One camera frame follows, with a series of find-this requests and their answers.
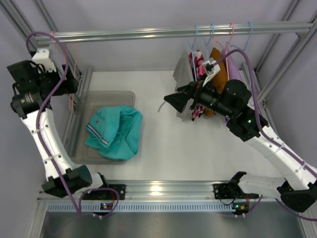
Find grey trousers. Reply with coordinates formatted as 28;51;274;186
173;51;194;121

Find pink hanger of teal trousers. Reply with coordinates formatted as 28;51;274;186
50;31;80;111

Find teal trousers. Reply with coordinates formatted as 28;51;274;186
85;105;143;160

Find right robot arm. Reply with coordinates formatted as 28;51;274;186
164;79;317;213

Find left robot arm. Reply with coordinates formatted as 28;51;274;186
7;60;107;198

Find pink patterned trousers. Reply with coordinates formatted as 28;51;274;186
189;50;206;121

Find purple trousers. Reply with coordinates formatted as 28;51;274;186
223;56;243;82

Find brown trousers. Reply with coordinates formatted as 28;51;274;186
205;47;230;118

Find pink hanger of purple trousers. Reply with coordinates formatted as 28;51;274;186
215;22;235;75

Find blue hanger of patterned trousers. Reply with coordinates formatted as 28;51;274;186
204;23;214;60

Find empty blue hanger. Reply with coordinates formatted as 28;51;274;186
230;21;257;107

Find clear plastic bin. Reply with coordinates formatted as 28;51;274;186
65;90;135;165

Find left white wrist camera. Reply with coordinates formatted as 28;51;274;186
32;48;57;73

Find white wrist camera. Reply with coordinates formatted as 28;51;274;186
32;48;57;73
202;58;220;87

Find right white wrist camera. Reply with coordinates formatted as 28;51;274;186
202;58;220;87

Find right aluminium frame strut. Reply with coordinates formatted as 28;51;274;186
255;0;317;104

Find aluminium frame strut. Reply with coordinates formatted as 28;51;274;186
0;0;85;97
255;0;317;104

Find left aluminium frame strut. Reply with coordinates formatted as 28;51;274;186
0;0;85;97

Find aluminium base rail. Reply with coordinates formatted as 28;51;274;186
37;179;308;202

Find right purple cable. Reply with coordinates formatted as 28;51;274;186
211;48;317;222

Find purple cable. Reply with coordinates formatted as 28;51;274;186
211;48;317;222
26;31;120;218

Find aluminium hanging rail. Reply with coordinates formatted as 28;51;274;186
34;21;313;45

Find slotted cable duct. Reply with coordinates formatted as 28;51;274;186
47;201;241;213

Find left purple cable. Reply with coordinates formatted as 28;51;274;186
26;31;120;218

